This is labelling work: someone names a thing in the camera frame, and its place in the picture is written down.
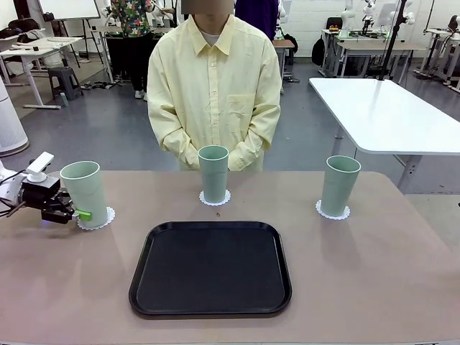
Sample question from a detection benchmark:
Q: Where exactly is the grey plastic stool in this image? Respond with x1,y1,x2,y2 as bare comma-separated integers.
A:
47,65,84,101

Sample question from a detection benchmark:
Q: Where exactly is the black tripod stand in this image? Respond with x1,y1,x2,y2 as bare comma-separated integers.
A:
376,0,414,82

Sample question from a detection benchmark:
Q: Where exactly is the person's left forearm yellow sleeve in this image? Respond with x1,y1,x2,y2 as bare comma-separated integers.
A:
228,107,281,172

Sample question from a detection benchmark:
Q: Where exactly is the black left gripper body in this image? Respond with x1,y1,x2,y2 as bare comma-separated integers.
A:
20,176,68,224

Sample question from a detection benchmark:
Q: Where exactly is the white desk with clutter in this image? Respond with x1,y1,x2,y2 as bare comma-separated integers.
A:
0,35,84,110

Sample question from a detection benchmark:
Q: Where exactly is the person in purple top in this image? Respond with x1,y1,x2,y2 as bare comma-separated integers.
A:
235,0,281,40

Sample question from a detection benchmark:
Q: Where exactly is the black backpack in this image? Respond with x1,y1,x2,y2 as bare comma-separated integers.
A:
311,35,326,66

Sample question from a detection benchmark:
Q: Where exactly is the beige topped background desk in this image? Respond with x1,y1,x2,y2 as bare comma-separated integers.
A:
336,40,428,78

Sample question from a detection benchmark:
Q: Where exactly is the white paper doily coaster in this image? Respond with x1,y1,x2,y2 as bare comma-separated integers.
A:
76,206,116,231
199,189,231,207
316,199,351,221

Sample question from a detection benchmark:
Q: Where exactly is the white cylindrical air purifier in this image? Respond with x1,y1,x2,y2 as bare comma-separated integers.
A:
0,77,30,156

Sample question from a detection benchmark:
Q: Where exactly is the small wooden topped table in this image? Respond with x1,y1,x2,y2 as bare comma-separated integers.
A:
272,38,296,94

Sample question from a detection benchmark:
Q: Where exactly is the pale green plastic cup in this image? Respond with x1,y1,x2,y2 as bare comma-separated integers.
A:
59,160,109,228
197,144,230,203
326,154,362,217

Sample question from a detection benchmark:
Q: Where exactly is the person's right forearm yellow sleeve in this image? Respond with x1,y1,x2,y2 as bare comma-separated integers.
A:
149,107,202,170

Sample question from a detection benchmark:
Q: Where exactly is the large white table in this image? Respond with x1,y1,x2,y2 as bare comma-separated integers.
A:
308,76,460,195

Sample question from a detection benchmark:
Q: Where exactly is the black plastic tray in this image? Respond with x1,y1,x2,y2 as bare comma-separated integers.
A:
128,220,293,320

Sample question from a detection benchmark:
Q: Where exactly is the person in yellow shirt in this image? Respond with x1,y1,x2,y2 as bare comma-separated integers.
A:
147,13,282,172

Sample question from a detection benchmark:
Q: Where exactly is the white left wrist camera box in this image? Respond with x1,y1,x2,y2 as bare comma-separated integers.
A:
27,151,55,183

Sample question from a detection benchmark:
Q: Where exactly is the person in floral shirt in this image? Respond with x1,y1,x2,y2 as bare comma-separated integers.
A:
110,0,155,101

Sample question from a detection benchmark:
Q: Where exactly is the whiteboard on easel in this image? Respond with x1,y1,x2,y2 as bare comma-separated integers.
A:
37,0,101,69

